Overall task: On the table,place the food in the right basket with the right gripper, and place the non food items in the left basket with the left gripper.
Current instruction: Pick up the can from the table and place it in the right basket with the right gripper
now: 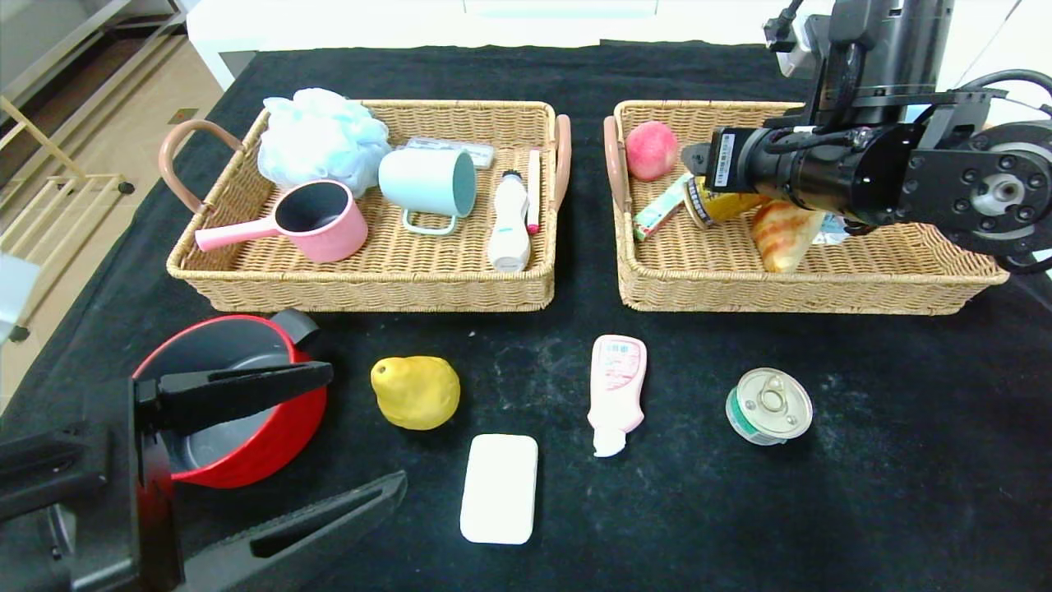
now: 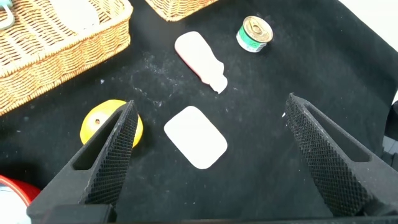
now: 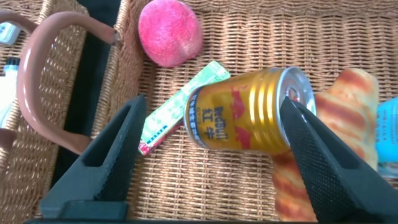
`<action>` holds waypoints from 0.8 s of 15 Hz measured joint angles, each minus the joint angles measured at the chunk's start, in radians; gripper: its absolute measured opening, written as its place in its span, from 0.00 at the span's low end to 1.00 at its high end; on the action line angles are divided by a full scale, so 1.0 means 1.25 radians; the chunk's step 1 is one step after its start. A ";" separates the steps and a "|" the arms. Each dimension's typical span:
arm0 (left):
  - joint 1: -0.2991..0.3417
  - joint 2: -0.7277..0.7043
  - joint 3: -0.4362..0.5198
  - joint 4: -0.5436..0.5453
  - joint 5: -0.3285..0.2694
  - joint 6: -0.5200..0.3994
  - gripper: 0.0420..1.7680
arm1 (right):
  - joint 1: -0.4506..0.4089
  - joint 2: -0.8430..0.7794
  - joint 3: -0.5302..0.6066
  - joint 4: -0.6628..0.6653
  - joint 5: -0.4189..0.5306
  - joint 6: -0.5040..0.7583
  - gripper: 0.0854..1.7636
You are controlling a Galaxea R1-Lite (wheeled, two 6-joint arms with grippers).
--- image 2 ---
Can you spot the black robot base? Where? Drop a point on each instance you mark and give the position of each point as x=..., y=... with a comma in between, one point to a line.
x=392, y=121

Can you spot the small tin can green label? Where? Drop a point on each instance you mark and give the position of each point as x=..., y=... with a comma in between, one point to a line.
x=255, y=31

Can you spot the yellow pear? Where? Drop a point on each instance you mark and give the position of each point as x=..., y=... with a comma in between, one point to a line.
x=88, y=129

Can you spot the pink lotion tube white cap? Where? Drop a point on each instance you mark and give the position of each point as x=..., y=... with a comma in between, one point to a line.
x=199, y=56

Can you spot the black table cloth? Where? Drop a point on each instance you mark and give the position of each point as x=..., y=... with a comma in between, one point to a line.
x=264, y=155

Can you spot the white soap bar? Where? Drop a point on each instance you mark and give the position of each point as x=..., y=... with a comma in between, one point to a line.
x=196, y=137

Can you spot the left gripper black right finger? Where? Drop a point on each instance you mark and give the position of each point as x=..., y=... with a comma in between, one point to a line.
x=326, y=161

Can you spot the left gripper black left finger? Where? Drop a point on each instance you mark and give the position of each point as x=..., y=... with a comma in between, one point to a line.
x=112, y=161

